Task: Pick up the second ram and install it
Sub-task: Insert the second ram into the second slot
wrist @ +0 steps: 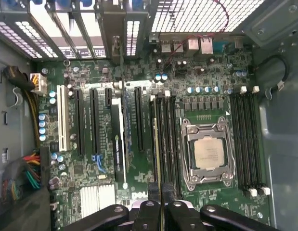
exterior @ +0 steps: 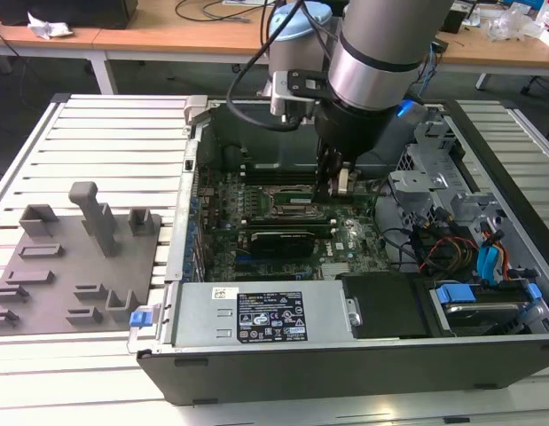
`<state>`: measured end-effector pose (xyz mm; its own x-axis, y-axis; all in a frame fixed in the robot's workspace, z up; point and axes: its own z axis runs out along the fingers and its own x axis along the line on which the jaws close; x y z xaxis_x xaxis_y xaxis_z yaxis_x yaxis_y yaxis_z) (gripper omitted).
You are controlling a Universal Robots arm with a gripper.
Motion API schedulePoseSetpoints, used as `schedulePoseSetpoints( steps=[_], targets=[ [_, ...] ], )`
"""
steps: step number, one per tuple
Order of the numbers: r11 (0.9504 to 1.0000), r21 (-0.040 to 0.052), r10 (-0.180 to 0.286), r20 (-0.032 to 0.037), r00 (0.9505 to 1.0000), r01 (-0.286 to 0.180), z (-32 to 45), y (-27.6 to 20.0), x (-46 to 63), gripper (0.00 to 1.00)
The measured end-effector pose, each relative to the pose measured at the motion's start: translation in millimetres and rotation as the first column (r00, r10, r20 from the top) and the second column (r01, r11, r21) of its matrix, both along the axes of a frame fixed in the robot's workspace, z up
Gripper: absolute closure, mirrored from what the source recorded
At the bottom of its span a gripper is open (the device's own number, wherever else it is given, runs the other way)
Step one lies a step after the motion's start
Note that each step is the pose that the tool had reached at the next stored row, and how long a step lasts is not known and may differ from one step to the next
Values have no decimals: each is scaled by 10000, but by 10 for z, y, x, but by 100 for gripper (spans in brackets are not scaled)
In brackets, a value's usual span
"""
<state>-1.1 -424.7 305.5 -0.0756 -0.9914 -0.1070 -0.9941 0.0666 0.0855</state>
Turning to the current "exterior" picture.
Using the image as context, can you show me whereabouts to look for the black RAM slot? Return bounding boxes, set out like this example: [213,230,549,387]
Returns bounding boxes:
[241,215,338,226]
[242,177,319,186]
[245,224,341,236]

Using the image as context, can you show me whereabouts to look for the crumpled white paper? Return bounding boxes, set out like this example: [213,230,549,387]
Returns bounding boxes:
[27,12,75,42]

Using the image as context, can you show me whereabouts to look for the clear plastic bags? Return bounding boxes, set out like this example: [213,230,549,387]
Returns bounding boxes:
[484,2,549,48]

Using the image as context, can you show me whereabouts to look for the large black box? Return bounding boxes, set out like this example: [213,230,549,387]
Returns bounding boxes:
[0,0,140,31]

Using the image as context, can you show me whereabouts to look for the gray parts rack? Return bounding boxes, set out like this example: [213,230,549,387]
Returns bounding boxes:
[0,179,164,335]

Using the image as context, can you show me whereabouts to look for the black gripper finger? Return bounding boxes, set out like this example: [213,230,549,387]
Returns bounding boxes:
[329,153,360,201]
[315,139,336,201]

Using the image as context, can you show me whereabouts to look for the CPU socket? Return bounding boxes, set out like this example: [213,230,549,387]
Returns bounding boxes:
[267,185,323,217]

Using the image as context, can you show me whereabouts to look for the silver drive cage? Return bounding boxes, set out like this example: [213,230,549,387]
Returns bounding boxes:
[387,117,508,232]

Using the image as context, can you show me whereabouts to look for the black plastic shroud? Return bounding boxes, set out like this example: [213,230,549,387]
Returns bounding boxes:
[334,271,435,341]

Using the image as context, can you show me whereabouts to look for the black graphics card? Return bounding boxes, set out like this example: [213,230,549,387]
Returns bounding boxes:
[248,229,318,259]

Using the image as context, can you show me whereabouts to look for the red yellow power wire bundle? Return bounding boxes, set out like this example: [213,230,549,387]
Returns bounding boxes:
[411,221,479,272]

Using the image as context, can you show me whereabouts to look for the hard disk in blue carrier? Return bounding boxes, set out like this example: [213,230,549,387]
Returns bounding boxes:
[428,283,544,336]

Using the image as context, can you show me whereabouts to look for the dark installed RAM stick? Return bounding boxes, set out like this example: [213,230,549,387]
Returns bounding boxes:
[246,160,318,172]

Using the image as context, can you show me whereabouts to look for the black open PC case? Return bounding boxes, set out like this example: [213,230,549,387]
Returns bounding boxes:
[127,95,549,407]

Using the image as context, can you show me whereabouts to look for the black camera bracket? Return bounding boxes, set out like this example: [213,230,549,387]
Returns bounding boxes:
[286,68,331,97]

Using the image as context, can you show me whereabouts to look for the black chair base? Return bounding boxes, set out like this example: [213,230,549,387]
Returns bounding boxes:
[520,75,549,101]

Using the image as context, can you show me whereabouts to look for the small black box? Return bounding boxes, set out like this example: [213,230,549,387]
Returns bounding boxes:
[437,6,468,33]

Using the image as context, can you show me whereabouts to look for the silver power supply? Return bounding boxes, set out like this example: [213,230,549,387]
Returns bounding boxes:
[169,280,362,350]

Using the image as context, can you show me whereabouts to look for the blue flat data wire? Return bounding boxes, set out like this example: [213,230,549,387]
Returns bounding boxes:
[475,246,501,285]

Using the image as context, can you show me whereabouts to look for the black camera cable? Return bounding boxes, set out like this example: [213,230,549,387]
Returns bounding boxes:
[224,0,331,133]

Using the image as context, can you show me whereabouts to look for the blue case latch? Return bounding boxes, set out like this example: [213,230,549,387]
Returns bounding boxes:
[129,309,152,330]

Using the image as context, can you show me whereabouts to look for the green motherboard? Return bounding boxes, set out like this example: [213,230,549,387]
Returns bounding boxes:
[196,166,390,283]

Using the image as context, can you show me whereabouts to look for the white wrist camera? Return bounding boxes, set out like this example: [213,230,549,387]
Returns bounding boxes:
[269,69,320,117]

